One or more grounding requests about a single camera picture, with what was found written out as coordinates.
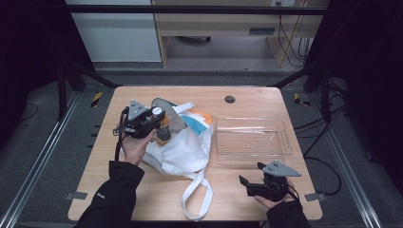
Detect white cabinet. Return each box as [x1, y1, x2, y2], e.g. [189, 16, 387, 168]
[64, 0, 163, 64]

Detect person's right hand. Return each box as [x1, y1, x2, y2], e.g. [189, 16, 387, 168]
[253, 178, 300, 210]

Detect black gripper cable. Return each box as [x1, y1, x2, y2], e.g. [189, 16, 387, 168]
[285, 182, 300, 201]
[112, 106, 130, 163]

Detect black floor cables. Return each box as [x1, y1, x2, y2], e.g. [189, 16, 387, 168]
[293, 79, 350, 197]

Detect white tote bag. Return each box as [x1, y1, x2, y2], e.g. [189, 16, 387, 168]
[141, 97, 215, 222]

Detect grey table edge bracket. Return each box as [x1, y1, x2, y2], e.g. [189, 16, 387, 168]
[304, 192, 328, 203]
[64, 191, 88, 201]

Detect yellow and black floor tape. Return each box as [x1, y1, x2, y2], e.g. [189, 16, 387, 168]
[90, 90, 105, 108]
[293, 92, 312, 107]

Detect black metal frame strut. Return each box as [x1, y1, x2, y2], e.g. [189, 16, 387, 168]
[56, 58, 123, 122]
[269, 61, 333, 125]

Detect person's left hand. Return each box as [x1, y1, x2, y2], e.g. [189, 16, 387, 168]
[121, 127, 158, 167]

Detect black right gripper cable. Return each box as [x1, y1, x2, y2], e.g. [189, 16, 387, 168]
[285, 182, 300, 201]

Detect orange bottle with white cap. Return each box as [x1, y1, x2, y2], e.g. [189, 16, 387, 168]
[151, 106, 173, 147]

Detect clear plastic tray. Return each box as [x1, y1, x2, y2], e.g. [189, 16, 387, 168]
[215, 116, 294, 166]

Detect light wooden desk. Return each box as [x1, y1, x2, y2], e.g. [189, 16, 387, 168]
[151, 0, 330, 68]

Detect black metal frame bar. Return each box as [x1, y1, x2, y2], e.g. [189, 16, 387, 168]
[64, 4, 330, 16]

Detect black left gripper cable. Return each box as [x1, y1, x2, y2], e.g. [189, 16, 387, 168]
[112, 106, 130, 163]

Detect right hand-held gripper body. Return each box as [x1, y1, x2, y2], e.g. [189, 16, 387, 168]
[246, 160, 302, 202]

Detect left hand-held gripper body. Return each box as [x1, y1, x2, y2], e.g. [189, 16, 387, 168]
[122, 99, 160, 140]

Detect aluminium floor rail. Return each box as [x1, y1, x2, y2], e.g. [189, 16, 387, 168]
[308, 91, 386, 228]
[0, 90, 82, 228]

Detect black hanging desk cables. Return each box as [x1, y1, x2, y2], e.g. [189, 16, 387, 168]
[277, 2, 315, 68]

